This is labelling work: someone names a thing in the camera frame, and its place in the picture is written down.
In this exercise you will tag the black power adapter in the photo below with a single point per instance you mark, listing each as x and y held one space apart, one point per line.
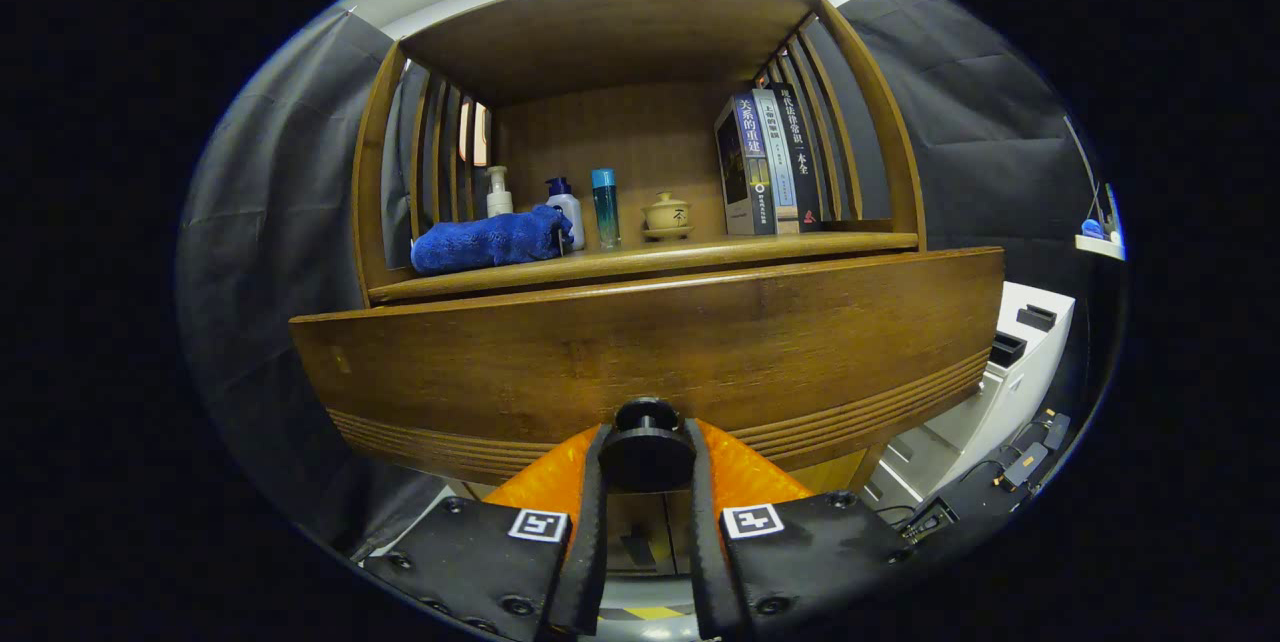
1055 428
1024 465

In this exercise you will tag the yellow lidded teacup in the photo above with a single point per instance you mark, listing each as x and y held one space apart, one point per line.
666 215

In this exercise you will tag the book with pale blue spine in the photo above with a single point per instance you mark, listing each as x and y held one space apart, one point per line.
778 172

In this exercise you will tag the wooden cabinet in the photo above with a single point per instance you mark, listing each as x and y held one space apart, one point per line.
600 32

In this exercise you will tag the wooden countertop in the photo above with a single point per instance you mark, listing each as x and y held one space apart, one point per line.
650 257

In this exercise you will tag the wooden cabinet door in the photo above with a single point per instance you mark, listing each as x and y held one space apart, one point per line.
625 522
672 522

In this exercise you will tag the yellow black floor tape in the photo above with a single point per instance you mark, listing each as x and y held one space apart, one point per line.
655 612

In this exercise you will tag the thick book with purple spine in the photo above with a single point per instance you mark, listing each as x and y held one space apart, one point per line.
750 172

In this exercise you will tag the white pump bottle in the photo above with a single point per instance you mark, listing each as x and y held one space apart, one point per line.
499 202

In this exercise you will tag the white storage unit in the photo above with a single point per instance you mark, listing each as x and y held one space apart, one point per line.
1010 382

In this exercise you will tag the white bottle with blue cap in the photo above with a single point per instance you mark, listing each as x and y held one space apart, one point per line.
570 212

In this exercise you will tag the blue towel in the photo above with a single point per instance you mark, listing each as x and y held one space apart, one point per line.
480 242

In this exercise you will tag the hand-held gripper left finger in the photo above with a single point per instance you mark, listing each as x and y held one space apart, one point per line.
590 542

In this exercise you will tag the white power strip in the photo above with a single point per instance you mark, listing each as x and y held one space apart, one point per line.
1098 244

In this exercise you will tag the teal tube bottle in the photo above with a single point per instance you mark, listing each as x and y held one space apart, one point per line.
606 212

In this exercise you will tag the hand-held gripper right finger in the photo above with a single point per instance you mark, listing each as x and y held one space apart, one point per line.
703 542

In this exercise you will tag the wooden drawer with black knob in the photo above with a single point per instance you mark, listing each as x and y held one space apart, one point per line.
650 342

